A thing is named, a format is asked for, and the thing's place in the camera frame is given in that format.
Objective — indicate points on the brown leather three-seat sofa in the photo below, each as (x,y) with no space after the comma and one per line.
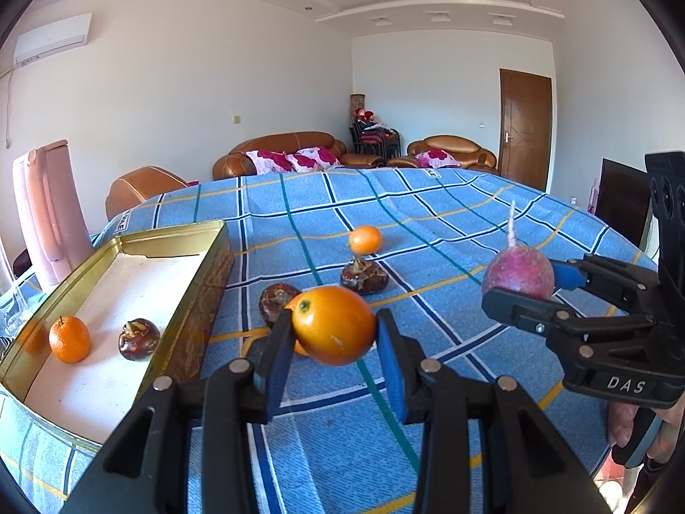
(236,164)

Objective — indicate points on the small orange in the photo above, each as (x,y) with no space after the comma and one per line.
(365,240)

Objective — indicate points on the large front mandarin orange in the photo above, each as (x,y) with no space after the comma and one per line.
(69,339)

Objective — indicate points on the person's right hand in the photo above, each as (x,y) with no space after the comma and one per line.
(638,433)

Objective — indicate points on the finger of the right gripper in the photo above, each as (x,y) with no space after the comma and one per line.
(554,320)
(630,288)

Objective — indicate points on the gold rectangular tin tray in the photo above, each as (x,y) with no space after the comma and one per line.
(174,276)

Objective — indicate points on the stacked dark chairs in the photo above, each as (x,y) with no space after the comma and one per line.
(369,134)

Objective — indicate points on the brown wooden door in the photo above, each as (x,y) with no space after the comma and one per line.
(526,119)

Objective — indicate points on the floral pillow on armchair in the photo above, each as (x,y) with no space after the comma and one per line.
(436,159)

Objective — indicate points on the clear glass water bottle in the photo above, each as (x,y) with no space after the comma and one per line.
(14,308)

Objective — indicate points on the pink electric kettle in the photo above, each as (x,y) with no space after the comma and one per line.
(51,219)

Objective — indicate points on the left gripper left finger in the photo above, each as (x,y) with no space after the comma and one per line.
(143,466)

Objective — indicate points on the brown leather armchair right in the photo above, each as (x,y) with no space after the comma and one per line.
(471,155)

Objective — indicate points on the brown leather armchair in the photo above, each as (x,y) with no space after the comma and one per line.
(471,155)
(138,186)

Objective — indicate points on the brown leather armchair left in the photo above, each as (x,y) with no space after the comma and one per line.
(138,186)

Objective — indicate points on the white wall air conditioner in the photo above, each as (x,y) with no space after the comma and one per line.
(53,38)

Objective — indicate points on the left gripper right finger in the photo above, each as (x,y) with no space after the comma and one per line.
(527,466)

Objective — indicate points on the peeling water chestnut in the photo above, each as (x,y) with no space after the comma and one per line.
(138,339)

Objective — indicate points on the smooth oval orange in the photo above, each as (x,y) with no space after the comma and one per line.
(334,325)

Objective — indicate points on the floral pillow right on sofa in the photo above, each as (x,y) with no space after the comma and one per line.
(313,159)

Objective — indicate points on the purple red radish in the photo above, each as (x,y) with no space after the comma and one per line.
(520,268)

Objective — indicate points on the floral pillow on sofa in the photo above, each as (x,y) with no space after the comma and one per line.
(313,159)
(268,162)

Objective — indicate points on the dark television screen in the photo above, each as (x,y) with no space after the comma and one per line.
(624,201)

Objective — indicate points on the floral pillow left on sofa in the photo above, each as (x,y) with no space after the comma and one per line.
(268,162)

